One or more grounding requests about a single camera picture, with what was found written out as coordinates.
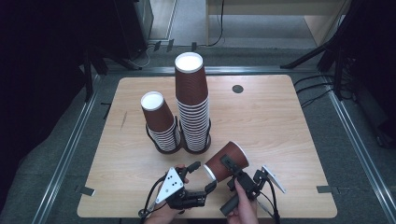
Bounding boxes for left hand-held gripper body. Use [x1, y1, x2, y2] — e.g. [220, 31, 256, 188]
[154, 166, 209, 211]

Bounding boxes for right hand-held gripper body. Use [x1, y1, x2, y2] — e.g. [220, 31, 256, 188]
[219, 164, 288, 217]

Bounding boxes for single brown paper cup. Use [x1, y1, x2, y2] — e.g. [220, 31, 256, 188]
[203, 140, 250, 184]

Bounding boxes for black wire cup holder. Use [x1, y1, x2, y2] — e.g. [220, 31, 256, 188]
[145, 116, 213, 156]

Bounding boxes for tall stack of paper cups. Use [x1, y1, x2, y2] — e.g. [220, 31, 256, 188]
[174, 51, 212, 153]

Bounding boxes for person's right hand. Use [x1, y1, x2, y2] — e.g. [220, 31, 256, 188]
[225, 178, 260, 224]

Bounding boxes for short stack of paper cups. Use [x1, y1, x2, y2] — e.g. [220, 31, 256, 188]
[140, 91, 182, 153]

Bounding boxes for grey tape strip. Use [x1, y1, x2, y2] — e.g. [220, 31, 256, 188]
[75, 185, 96, 197]
[316, 185, 351, 194]

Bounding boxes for black metal stand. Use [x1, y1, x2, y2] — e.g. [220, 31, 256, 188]
[81, 46, 109, 103]

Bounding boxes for dark computer tower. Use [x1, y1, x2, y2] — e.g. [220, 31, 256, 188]
[112, 0, 155, 61]

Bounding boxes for black tripod stand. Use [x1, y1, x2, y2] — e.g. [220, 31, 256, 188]
[279, 0, 359, 102]

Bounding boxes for light wooden desk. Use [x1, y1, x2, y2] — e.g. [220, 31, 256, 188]
[205, 0, 353, 48]

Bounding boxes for left hand-held gripper cable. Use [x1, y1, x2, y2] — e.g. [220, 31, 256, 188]
[137, 175, 169, 222]

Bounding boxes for hand-held gripper cable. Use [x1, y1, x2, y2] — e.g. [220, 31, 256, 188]
[137, 175, 169, 222]
[257, 177, 282, 224]

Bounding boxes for right hand-held gripper cable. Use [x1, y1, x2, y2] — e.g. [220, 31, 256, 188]
[257, 177, 282, 224]

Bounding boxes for aluminium floor rail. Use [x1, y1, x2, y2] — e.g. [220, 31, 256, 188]
[31, 74, 102, 224]
[321, 76, 396, 224]
[106, 64, 318, 77]

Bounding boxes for black floor cables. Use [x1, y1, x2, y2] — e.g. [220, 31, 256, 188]
[292, 73, 356, 109]

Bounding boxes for white floor cable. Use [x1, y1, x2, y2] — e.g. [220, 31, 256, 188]
[129, 42, 157, 70]

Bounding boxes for black hanging cable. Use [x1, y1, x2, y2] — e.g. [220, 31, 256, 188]
[207, 0, 226, 49]

